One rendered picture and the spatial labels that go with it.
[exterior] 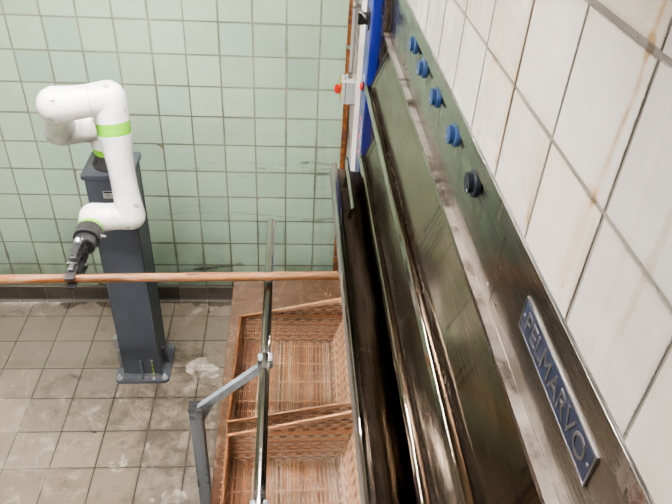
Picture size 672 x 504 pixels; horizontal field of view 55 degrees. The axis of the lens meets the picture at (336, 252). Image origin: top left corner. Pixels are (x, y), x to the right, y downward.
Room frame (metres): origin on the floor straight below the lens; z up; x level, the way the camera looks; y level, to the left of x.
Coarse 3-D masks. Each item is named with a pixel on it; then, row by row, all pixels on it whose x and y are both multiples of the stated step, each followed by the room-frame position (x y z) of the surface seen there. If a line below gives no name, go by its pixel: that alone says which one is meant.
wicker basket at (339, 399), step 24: (288, 312) 1.99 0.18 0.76; (312, 312) 2.00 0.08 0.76; (336, 312) 2.00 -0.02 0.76; (240, 336) 1.87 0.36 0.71; (288, 336) 1.99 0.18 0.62; (312, 336) 2.00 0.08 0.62; (336, 336) 1.98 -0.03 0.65; (240, 360) 1.86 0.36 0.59; (288, 360) 1.88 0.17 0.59; (312, 360) 1.89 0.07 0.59; (336, 360) 1.87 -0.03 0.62; (288, 384) 1.75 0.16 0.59; (312, 384) 1.76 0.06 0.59; (336, 384) 1.74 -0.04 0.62; (240, 408) 1.61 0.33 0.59; (312, 408) 1.46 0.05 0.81; (336, 408) 1.46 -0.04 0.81
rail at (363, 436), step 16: (336, 176) 1.95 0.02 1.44; (336, 192) 1.85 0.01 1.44; (336, 208) 1.75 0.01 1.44; (352, 304) 1.29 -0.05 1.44; (352, 320) 1.23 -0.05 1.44; (352, 336) 1.17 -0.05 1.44; (352, 352) 1.11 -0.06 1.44; (352, 368) 1.07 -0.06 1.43; (368, 448) 0.84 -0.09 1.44; (368, 464) 0.80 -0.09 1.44; (368, 480) 0.77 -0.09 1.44; (368, 496) 0.73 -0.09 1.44
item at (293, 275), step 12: (0, 276) 1.58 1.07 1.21; (12, 276) 1.58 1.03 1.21; (24, 276) 1.58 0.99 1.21; (36, 276) 1.59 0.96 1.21; (48, 276) 1.59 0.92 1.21; (60, 276) 1.60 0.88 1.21; (84, 276) 1.60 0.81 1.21; (96, 276) 1.61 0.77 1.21; (108, 276) 1.61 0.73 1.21; (120, 276) 1.62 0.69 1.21; (132, 276) 1.62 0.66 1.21; (144, 276) 1.62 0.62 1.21; (156, 276) 1.63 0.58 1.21; (168, 276) 1.63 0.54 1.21; (180, 276) 1.64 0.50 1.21; (192, 276) 1.64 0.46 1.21; (204, 276) 1.64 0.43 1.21; (216, 276) 1.65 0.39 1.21; (228, 276) 1.65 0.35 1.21; (240, 276) 1.66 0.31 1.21; (252, 276) 1.66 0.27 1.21; (264, 276) 1.67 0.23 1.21; (276, 276) 1.67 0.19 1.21; (288, 276) 1.67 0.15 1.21; (300, 276) 1.68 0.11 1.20; (312, 276) 1.68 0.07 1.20; (324, 276) 1.69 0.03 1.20; (336, 276) 1.69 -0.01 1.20
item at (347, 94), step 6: (342, 78) 2.65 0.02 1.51; (354, 78) 2.66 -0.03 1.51; (342, 84) 2.61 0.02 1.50; (348, 84) 2.61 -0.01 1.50; (354, 84) 2.61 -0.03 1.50; (342, 90) 2.61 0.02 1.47; (348, 90) 2.61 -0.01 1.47; (354, 90) 2.61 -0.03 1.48; (342, 96) 2.61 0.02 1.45; (348, 96) 2.61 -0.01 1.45; (354, 96) 2.61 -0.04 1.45; (342, 102) 2.61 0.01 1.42; (348, 102) 2.61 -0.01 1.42; (354, 102) 2.61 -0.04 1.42
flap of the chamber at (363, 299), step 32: (352, 224) 1.71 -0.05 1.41; (352, 256) 1.53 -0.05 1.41; (352, 288) 1.38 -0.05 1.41; (384, 320) 1.28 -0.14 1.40; (384, 352) 1.16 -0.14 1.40; (352, 384) 1.03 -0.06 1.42; (384, 384) 1.05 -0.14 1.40; (384, 416) 0.95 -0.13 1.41; (384, 448) 0.87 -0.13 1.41; (384, 480) 0.79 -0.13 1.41
